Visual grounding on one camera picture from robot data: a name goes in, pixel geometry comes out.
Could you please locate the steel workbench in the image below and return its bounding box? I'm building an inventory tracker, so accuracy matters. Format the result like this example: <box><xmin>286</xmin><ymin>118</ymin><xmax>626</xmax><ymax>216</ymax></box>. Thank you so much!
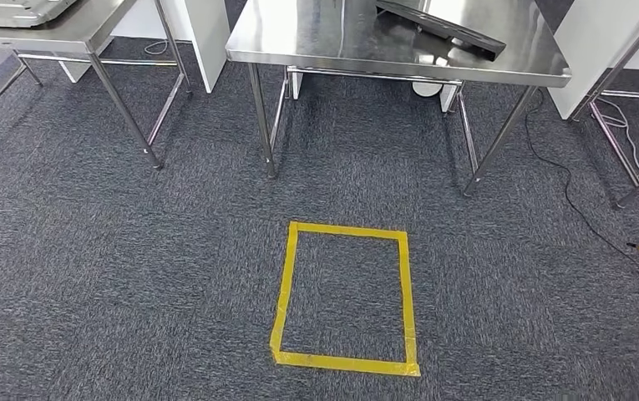
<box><xmin>225</xmin><ymin>0</ymin><xmax>572</xmax><ymax>198</ymax></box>

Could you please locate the grey metal tray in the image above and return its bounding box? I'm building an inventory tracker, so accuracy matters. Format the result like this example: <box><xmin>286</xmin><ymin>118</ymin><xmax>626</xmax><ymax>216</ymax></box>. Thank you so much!
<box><xmin>0</xmin><ymin>0</ymin><xmax>79</xmax><ymax>28</ymax></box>

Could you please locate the white round object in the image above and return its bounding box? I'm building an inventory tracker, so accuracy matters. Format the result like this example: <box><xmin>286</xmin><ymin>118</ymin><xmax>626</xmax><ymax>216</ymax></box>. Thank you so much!
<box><xmin>411</xmin><ymin>81</ymin><xmax>444</xmax><ymax>99</ymax></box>

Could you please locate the steel table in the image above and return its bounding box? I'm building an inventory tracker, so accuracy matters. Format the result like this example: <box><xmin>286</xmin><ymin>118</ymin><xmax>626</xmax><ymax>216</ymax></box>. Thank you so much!
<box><xmin>0</xmin><ymin>0</ymin><xmax>194</xmax><ymax>171</ymax></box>

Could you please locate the steel frame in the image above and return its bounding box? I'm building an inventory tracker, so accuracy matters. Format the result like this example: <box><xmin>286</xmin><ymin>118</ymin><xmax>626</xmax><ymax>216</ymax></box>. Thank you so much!
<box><xmin>566</xmin><ymin>0</ymin><xmax>639</xmax><ymax>211</ymax></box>

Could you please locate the white panel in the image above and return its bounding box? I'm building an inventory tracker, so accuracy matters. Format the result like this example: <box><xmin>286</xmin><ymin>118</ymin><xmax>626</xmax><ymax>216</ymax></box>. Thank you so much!
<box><xmin>548</xmin><ymin>0</ymin><xmax>639</xmax><ymax>121</ymax></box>

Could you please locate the black floor cable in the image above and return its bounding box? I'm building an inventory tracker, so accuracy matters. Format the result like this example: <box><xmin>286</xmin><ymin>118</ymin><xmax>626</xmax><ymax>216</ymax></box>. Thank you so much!
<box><xmin>524</xmin><ymin>89</ymin><xmax>639</xmax><ymax>311</ymax></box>

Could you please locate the white floor cable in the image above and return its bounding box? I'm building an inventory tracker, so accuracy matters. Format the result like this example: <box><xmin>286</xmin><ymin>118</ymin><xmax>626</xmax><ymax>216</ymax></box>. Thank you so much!
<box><xmin>143</xmin><ymin>38</ymin><xmax>194</xmax><ymax>57</ymax></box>
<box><xmin>594</xmin><ymin>96</ymin><xmax>639</xmax><ymax>315</ymax></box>

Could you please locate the yellow floor tape square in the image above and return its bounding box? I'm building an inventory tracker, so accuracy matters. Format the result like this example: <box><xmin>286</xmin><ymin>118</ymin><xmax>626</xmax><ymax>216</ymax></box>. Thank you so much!
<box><xmin>269</xmin><ymin>221</ymin><xmax>422</xmax><ymax>378</ymax></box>

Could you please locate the black plastic plate bracket part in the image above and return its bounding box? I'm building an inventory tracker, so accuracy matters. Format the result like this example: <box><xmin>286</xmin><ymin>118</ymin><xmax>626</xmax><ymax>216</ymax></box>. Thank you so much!
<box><xmin>375</xmin><ymin>0</ymin><xmax>508</xmax><ymax>61</ymax></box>

